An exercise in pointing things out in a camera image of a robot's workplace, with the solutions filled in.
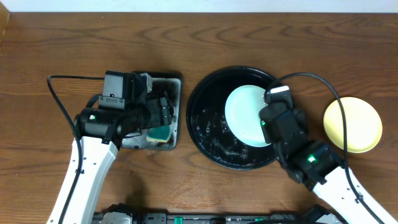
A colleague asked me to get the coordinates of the yellow plate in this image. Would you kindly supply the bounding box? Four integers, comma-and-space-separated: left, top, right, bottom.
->
323, 97, 382, 153

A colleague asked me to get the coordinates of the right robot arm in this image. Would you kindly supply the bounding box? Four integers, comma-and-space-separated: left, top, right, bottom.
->
259, 101, 396, 223

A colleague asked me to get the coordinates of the green yellow sponge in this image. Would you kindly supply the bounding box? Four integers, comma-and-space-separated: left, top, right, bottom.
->
146, 126, 171, 143

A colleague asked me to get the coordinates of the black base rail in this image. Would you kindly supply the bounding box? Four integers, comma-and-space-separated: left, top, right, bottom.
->
91, 203, 340, 224

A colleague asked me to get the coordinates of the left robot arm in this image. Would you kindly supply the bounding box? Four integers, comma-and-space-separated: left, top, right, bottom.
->
48, 93, 180, 223

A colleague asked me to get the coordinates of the light blue plate top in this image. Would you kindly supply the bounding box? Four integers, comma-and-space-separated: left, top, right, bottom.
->
224, 85, 269, 147

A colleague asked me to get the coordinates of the black round tray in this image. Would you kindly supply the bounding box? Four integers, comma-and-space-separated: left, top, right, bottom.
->
186, 66, 276, 170

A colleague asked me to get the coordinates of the black rectangular soapy tray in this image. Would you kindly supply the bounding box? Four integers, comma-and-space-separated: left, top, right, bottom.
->
122, 70, 182, 151

